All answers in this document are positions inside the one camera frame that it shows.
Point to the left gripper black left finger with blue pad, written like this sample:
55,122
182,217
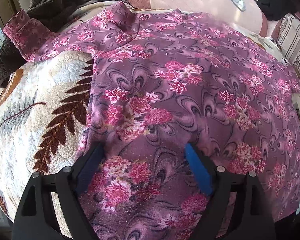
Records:
36,218

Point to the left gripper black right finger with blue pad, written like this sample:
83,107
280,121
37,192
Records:
237,207

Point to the purple pink floral garment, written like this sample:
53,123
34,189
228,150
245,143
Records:
161,81

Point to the cream leaf-pattern fleece blanket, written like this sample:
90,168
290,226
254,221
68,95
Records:
43,115

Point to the striped beige pillow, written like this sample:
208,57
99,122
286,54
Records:
288,40

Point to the dark brown fuzzy garment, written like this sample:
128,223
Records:
53,14

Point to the black cloth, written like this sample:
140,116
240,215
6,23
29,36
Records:
274,10

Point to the pink quilted bedsheet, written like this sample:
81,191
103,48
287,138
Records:
225,10

